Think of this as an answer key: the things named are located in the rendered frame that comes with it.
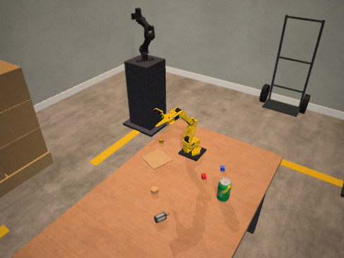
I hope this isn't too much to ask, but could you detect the tan short cylinder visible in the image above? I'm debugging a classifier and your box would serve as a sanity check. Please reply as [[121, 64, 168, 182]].
[[151, 186, 158, 195]]

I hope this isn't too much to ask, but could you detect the tan flat mat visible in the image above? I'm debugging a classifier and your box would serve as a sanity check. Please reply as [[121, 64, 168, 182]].
[[142, 149, 173, 169]]

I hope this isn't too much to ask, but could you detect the green soda can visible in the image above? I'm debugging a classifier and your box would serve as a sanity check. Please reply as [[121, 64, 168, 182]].
[[216, 178, 232, 202]]

